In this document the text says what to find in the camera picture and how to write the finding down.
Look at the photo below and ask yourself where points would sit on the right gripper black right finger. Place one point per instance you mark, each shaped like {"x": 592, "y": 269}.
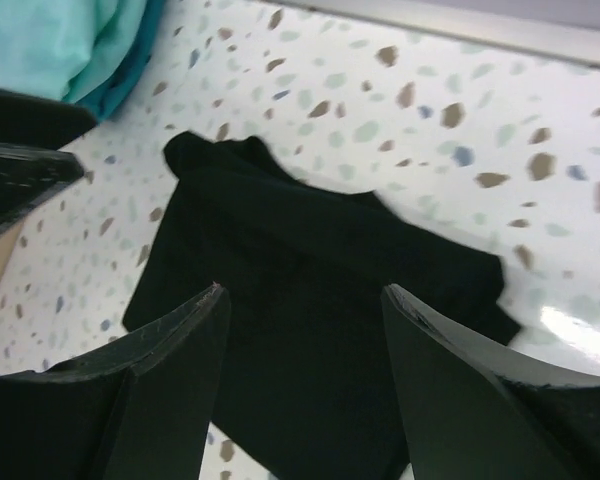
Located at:
{"x": 475, "y": 409}

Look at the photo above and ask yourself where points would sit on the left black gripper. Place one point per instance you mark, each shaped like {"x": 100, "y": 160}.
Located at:
{"x": 31, "y": 176}

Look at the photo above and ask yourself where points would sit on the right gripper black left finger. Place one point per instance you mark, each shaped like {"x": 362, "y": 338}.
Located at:
{"x": 136, "y": 408}

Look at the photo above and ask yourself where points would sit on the black t shirt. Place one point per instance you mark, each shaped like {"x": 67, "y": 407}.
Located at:
{"x": 306, "y": 386}

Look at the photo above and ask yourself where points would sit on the folded teal t shirt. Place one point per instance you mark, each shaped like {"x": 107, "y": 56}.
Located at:
{"x": 86, "y": 53}

